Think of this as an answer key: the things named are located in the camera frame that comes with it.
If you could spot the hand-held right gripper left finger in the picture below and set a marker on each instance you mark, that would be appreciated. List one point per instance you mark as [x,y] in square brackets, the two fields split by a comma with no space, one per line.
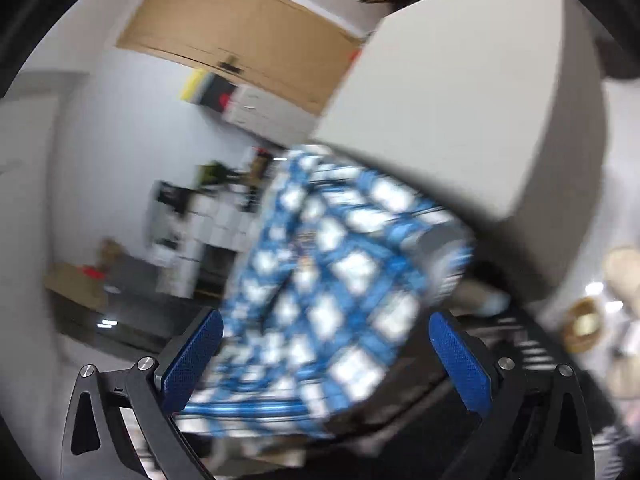
[192,360]

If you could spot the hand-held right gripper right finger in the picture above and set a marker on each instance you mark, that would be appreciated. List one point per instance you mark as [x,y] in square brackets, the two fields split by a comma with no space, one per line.
[462,360]

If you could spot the blue plaid shirt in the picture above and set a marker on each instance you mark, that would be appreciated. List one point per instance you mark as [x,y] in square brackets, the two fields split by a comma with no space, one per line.
[320,280]

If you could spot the white drawer dresser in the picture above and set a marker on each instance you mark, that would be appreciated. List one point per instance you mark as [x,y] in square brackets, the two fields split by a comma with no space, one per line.
[210,230]

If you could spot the large cardboard box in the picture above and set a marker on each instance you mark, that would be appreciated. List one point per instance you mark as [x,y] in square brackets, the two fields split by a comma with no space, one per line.
[75,282]

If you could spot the cream suitcase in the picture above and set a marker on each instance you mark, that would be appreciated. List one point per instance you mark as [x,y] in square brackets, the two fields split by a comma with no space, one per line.
[270,112]

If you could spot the white side table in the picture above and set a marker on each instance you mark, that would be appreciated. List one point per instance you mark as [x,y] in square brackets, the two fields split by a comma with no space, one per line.
[460,100]

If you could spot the yellow box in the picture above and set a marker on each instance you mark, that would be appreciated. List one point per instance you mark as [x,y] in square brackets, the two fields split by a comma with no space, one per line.
[195,85]

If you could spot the wooden door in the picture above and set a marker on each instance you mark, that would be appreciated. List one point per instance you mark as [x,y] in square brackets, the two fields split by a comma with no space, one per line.
[250,25]

